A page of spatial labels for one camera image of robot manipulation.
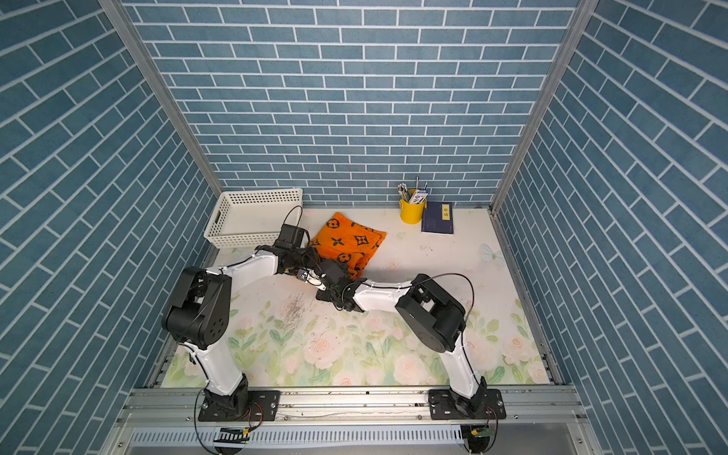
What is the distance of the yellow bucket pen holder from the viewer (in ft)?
3.64

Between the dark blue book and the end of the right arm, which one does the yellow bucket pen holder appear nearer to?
the dark blue book

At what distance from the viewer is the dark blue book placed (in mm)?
1144

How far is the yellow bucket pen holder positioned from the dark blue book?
1 centimetres
